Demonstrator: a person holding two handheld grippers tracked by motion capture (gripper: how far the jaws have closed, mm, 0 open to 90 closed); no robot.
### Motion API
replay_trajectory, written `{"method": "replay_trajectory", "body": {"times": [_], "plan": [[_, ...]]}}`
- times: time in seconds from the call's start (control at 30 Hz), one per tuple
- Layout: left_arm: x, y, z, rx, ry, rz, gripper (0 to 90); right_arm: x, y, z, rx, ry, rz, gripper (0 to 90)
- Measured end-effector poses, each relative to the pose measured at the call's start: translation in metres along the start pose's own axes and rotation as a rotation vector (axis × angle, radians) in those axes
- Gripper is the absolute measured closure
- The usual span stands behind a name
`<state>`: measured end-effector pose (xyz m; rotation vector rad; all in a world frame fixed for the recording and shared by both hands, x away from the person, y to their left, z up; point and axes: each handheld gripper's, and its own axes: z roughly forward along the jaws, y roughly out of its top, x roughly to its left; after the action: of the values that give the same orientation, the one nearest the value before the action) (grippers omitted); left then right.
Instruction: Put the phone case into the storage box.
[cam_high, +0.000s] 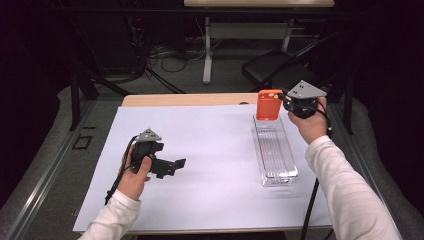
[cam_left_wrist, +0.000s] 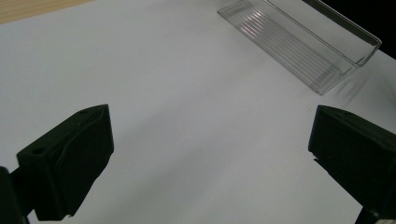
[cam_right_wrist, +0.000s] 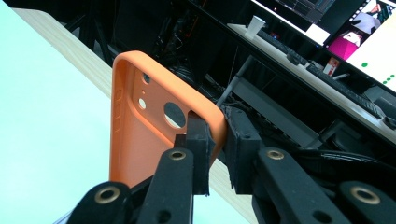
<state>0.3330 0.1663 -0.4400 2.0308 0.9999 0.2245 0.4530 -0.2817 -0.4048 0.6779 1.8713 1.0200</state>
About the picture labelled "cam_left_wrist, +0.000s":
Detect clear plastic packaging tray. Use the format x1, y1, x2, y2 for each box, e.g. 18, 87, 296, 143
217, 0, 383, 96

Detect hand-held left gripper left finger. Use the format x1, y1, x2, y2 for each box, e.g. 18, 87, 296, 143
17, 104, 115, 222

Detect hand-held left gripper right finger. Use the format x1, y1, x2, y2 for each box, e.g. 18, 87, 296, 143
307, 105, 396, 218

